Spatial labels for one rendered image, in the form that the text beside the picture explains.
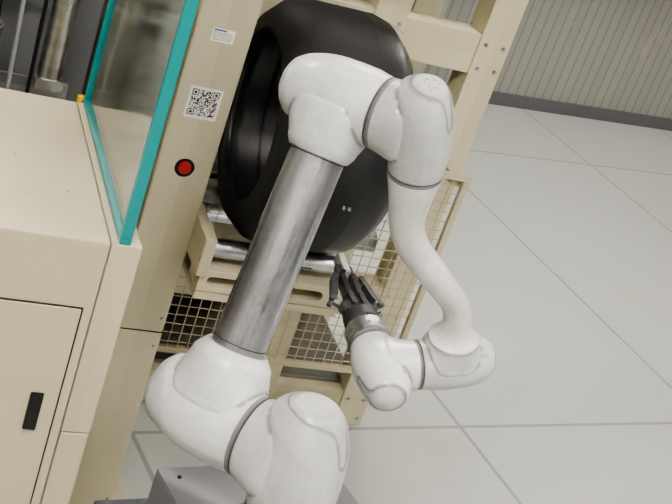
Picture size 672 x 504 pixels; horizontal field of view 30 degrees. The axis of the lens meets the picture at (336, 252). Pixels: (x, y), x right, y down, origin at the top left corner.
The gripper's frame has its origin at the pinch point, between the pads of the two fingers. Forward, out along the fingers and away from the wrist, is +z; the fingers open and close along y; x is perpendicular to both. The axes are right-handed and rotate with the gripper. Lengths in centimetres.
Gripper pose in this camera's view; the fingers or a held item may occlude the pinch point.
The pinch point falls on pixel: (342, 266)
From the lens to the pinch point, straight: 274.0
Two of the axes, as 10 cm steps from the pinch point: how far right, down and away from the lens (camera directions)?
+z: -2.2, -6.1, 7.6
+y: -9.1, -1.4, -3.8
